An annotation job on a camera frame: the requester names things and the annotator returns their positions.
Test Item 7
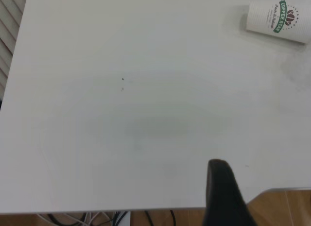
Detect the white cable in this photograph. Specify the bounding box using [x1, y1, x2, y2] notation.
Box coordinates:
[77, 211, 110, 226]

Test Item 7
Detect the white paper coffee cup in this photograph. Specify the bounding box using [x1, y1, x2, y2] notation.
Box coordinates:
[245, 0, 311, 44]

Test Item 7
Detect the white slatted panel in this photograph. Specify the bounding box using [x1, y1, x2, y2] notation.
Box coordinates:
[0, 0, 28, 113]

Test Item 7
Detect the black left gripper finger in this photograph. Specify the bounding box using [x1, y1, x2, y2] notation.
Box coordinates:
[203, 159, 259, 226]

